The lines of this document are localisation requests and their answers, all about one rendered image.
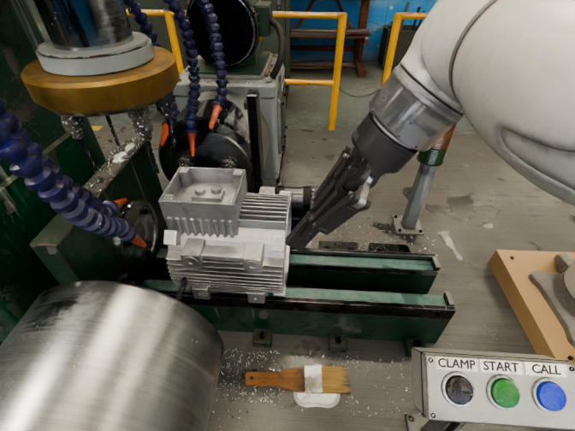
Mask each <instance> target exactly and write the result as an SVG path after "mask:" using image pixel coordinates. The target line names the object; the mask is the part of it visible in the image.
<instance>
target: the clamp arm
mask: <svg viewBox="0 0 575 431"><path fill-rule="evenodd" d="M244 109H247V116H248V126H249V136H250V146H251V156H252V173H251V181H253V185H254V193H259V189H260V186H264V158H263V142H262V128H261V113H260V98H259V90H254V89H250V90H248V92H247V94H246V100H245V102H244Z"/></svg>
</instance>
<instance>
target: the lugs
mask: <svg viewBox="0 0 575 431"><path fill-rule="evenodd" d="M280 194H281V195H288V196H289V202H291V197H292V193H291V192H282V191H280ZM163 244H164V245H180V244H181V233H180V231H179V230H164V235H163ZM285 250H286V237H281V236H272V240H271V251H275V252H284V251H285ZM286 285H287V284H286ZM285 294H286V286H284V289H283V293H276V292H273V295H274V296H283V297H284V296H285Z"/></svg>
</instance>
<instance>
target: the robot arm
mask: <svg viewBox="0 0 575 431"><path fill-rule="evenodd" d="M369 103H370V104H369V106H370V112H369V113H368V114H367V116H366V117H365V118H364V119H363V120H362V121H361V123H360V124H359V125H358V127H357V128H356V129H355V131H354V132H353V134H352V142H353V145H354V147H353V148H351V147H350V146H348V145H346V146H345V147H344V148H343V151H342V153H341V155H340V157H339V159H338V160H337V162H336V163H335V165H334V167H333V168H332V169H331V170H330V172H329V174H328V175H327V177H326V178H325V180H324V181H323V183H322V185H321V186H320V187H319V188H318V190H317V192H316V193H315V194H314V196H313V197H312V201H313V202H314V203H313V205H312V206H311V207H310V211H308V212H307V213H306V215H305V216H304V217H303V218H302V220H301V221H300V222H299V223H298V224H297V226H296V227H295V228H294V229H293V231H292V232H291V233H290V234H289V235H288V236H287V237H286V245H288V246H290V247H292V248H294V249H296V250H298V251H302V250H303V249H304V248H305V247H306V246H307V245H308V244H309V243H310V242H311V240H312V239H313V238H314V237H315V236H316V235H317V234H318V233H319V232H321V233H324V234H326V235H328V234H330V233H331V232H333V231H334V230H335V229H337V228H338V227H339V226H340V225H342V224H343V223H344V222H346V221H348V220H349V219H350V218H352V217H353V216H355V215H356V214H358V213H359V212H360V211H364V210H367V209H369V208H370V206H371V201H370V200H368V199H367V196H368V192H369V190H370V189H371V188H373V187H374V186H375V185H376V183H377V182H378V180H379V179H380V177H381V176H382V175H383V174H388V173H391V174H394V173H397V172H399V171H400V170H401V169H402V168H403V167H404V166H405V165H406V164H407V163H408V162H409V161H410V160H411V159H412V158H413V157H414V156H415V155H416V154H417V153H418V151H427V150H429V149H430V148H431V147H432V146H433V145H434V144H435V143H436V142H437V141H438V140H439V139H440V138H441V137H442V136H443V135H444V134H445V133H446V132H447V131H448V130H449V129H450V128H451V127H452V126H453V125H454V124H455V123H458V122H459V121H460V120H461V117H462V116H463V115H465V116H466V118H467V120H468V121H469V122H470V123H471V125H472V126H473V128H474V129H475V131H476V132H477V133H478V135H479V136H480V137H481V138H482V139H483V140H484V142H485V143H486V144H487V145H488V146H489V147H490V148H491V149H492V150H493V151H494V152H495V153H496V154H497V155H498V156H499V157H500V158H501V159H503V160H504V161H505V162H506V163H507V164H508V165H509V166H510V167H512V168H513V169H514V170H515V171H517V172H518V173H519V174H521V175H522V176H523V177H525V178H526V179H527V180H528V181H529V182H531V183H532V184H534V185H535V186H537V187H539V188H540V189H542V190H543V191H545V192H547V193H549V194H550V195H552V196H554V197H556V198H558V199H560V200H561V201H563V202H565V203H568V204H571V205H573V206H575V0H438V1H437V2H436V4H435V5H434V7H433V8H432V9H431V11H430V12H429V13H428V14H427V16H426V17H425V19H424V21H423V23H422V24H421V26H420V27H419V29H418V30H417V31H416V33H415V35H414V38H413V40H412V43H411V45H410V47H409V49H408V51H407V53H406V54H405V56H404V57H403V59H402V60H401V62H400V63H399V65H398V66H397V67H395V68H394V70H393V73H391V75H390V76H389V77H388V79H387V80H386V81H385V82H384V84H383V85H382V87H381V88H379V91H378V92H377V93H376V95H375V96H374V97H373V98H372V99H371V100H370V101H369ZM554 261H555V263H556V265H557V268H558V270H559V271H560V272H559V273H547V272H542V271H537V270H535V271H532V272H531V273H530V274H529V276H528V278H529V280H530V281H531V282H532V283H533V284H534V285H535V286H536V287H537V289H538V290H539V291H540V293H541V294H542V296H543V297H544V299H545V300H546V302H547V303H548V306H549V307H550V309H551V310H552V311H553V313H554V315H555V316H556V318H557V319H558V321H559V323H560V325H561V326H562V327H563V329H564V331H565V333H566V338H567V340H568V342H569V343H570V344H571V345H572V346H573V347H575V259H573V258H572V257H570V256H569V255H567V254H566V253H560V254H559V255H556V256H555V257H554Z"/></svg>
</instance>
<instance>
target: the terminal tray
mask: <svg viewBox="0 0 575 431"><path fill-rule="evenodd" d="M184 168H185V169H186V171H184V172H183V171H181V170H182V169H184ZM236 171H240V173H239V174H236V173H235V172H236ZM246 193H247V181H246V170H245V169H233V168H197V167H179V168H178V169H177V171H176V173H175V175H174V176H173V178H172V180H171V181H170V183H169V184H168V186H167V187H166V189H165V191H164V192H163V194H162V196H161V197H160V198H159V200H158V202H159V205H160V208H161V211H162V213H163V218H164V220H165V221H166V223H167V226H168V229H169V230H179V231H180V233H181V235H182V234H184V233H187V235H188V236H189V235H190V234H191V233H193V234H194V236H197V235H198V234H199V233H201V236H203V237H204V236H205V234H206V233H207V234H208V235H209V237H211V236H212V235H213V234H215V235H216V236H217V237H219V236H220V234H221V235H222V236H223V237H224V238H226V237H227V236H228V235H230V237H231V238H234V236H235V235H236V236H238V233H239V223H238V219H240V218H239V214H240V210H241V205H242V202H243V199H244V196H245V195H246ZM166 195H170V196H171V197H170V198H166V197H165V196H166ZM226 198H230V199H231V200H230V201H225V199H226Z"/></svg>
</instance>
